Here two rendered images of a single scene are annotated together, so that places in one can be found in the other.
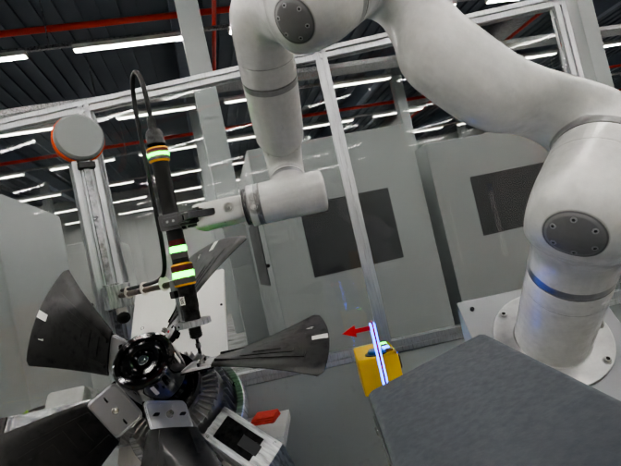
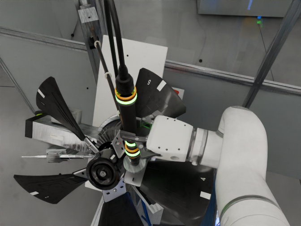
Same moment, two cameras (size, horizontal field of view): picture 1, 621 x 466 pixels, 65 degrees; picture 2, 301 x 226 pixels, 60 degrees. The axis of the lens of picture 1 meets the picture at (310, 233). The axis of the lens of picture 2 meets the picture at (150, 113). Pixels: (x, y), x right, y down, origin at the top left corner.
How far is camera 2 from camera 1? 0.97 m
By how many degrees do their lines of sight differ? 60
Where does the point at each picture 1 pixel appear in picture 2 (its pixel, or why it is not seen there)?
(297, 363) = (185, 217)
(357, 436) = (215, 107)
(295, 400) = (189, 84)
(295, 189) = not seen: hidden behind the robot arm
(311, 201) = not seen: hidden behind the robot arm
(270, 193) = (211, 162)
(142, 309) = (106, 57)
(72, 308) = (60, 107)
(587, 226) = not seen: outside the picture
